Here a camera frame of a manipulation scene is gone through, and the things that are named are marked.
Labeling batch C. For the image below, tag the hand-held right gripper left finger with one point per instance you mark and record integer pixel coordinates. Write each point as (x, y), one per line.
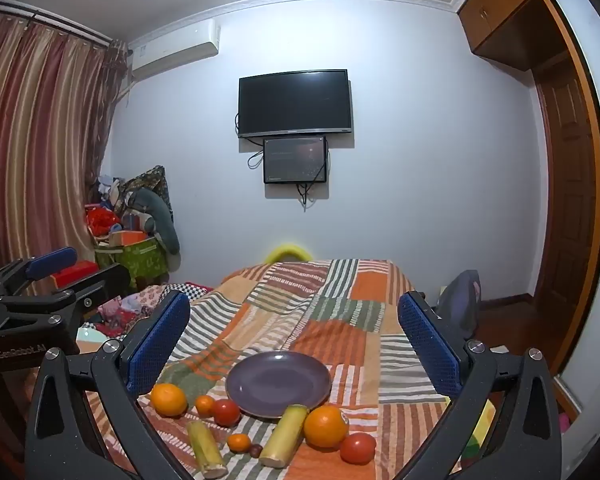
(155, 345)

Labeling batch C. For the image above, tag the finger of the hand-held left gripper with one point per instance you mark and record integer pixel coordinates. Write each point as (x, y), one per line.
(100, 287)
(52, 262)

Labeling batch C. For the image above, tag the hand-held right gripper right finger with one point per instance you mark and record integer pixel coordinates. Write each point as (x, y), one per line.
(430, 345)

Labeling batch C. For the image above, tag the plain large orange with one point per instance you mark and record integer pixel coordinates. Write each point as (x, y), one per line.
(168, 400)

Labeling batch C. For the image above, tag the small tangerine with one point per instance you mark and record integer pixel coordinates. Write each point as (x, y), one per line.
(239, 442)
(205, 405)

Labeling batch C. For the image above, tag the red tomato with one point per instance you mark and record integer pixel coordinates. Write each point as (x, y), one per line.
(358, 448)
(226, 412)

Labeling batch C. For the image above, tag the long green zucchini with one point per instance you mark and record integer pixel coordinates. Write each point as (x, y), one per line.
(206, 447)

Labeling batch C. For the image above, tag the purple plate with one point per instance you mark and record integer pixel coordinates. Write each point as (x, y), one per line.
(280, 382)

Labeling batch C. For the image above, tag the large orange with sticker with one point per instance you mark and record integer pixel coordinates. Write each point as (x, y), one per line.
(325, 426)

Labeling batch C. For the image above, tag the dark red jujube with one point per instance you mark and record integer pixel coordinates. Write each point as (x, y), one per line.
(255, 450)

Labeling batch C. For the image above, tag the yellow sugarcane piece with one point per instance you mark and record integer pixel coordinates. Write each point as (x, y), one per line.
(284, 435)

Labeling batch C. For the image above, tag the red box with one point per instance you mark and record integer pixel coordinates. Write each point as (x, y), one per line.
(75, 275)

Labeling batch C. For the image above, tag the mint green round tray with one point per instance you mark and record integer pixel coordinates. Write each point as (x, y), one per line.
(87, 335)

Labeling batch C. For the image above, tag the red bag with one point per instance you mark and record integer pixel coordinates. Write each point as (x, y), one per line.
(102, 220)

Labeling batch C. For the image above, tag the black white checkered cloth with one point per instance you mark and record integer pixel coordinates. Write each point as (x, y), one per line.
(192, 290)

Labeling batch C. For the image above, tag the striped patchwork blanket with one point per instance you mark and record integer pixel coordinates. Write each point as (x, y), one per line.
(330, 320)

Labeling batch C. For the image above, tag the dark floral cushion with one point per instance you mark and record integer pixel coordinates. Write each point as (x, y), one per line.
(152, 177)

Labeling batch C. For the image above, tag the striped red curtain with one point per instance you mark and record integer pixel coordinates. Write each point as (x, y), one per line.
(35, 135)

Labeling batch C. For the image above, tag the yellow round object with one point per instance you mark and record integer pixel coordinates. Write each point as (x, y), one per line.
(287, 251)

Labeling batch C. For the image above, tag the brown wooden door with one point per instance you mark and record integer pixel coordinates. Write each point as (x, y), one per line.
(565, 185)

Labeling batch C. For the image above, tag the white air conditioner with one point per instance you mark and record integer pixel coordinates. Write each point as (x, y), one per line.
(175, 47)

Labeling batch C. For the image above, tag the wooden overhead cabinet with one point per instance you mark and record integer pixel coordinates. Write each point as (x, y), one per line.
(505, 5)

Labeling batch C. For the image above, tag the small black wall monitor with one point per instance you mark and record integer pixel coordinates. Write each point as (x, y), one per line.
(295, 160)

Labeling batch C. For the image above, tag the wall-mounted black television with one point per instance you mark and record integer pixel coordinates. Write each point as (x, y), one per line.
(295, 102)

